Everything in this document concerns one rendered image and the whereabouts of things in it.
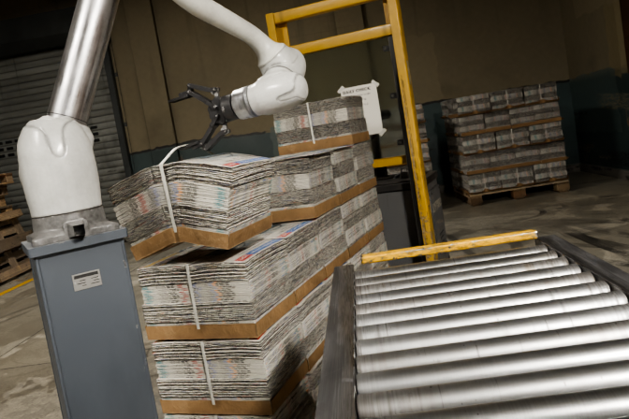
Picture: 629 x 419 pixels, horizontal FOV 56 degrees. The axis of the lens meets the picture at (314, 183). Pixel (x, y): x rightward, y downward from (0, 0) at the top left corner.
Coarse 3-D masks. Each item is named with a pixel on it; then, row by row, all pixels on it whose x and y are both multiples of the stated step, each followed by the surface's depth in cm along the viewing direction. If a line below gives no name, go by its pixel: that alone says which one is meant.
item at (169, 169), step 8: (184, 160) 174; (152, 168) 164; (168, 168) 162; (176, 168) 161; (160, 176) 163; (168, 176) 165; (176, 176) 162; (160, 184) 164; (168, 184) 163; (176, 184) 162; (160, 192) 164; (168, 192) 164; (176, 192) 163; (160, 200) 165; (176, 200) 163; (176, 208) 163; (168, 216) 164; (176, 216) 163; (168, 224) 165; (176, 224) 164
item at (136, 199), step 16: (144, 176) 165; (112, 192) 170; (128, 192) 168; (144, 192) 166; (128, 208) 169; (144, 208) 166; (160, 208) 164; (128, 224) 169; (144, 224) 167; (160, 224) 165; (128, 240) 170
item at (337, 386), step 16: (336, 272) 142; (352, 272) 140; (336, 288) 128; (352, 288) 126; (336, 304) 116; (352, 304) 114; (336, 320) 106; (352, 320) 105; (336, 336) 98; (352, 336) 97; (336, 352) 91; (352, 352) 90; (336, 368) 85; (352, 368) 84; (320, 384) 80; (336, 384) 79; (352, 384) 79; (320, 400) 75; (336, 400) 75; (352, 400) 74; (320, 416) 71; (336, 416) 70; (352, 416) 70
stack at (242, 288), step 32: (288, 224) 213; (320, 224) 220; (352, 224) 255; (192, 256) 181; (224, 256) 173; (256, 256) 169; (288, 256) 188; (320, 256) 215; (352, 256) 250; (160, 288) 174; (192, 288) 169; (224, 288) 166; (256, 288) 166; (288, 288) 186; (320, 288) 210; (160, 320) 175; (192, 320) 171; (224, 320) 167; (256, 320) 165; (288, 320) 183; (320, 320) 207; (160, 352) 177; (192, 352) 172; (224, 352) 168; (256, 352) 165; (288, 352) 181; (160, 384) 178; (192, 384) 174; (224, 384) 170; (256, 384) 166; (192, 416) 177; (224, 416) 173; (256, 416) 169; (288, 416) 177
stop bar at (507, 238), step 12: (456, 240) 146; (468, 240) 144; (480, 240) 143; (492, 240) 143; (504, 240) 143; (516, 240) 143; (384, 252) 147; (396, 252) 145; (408, 252) 145; (420, 252) 145; (432, 252) 144; (444, 252) 144
